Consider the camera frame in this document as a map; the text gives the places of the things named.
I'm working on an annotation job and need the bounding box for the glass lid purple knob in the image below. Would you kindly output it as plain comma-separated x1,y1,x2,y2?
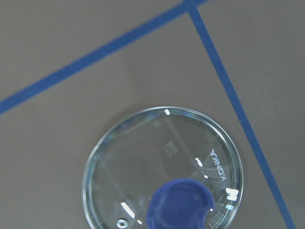
82,106,244,229

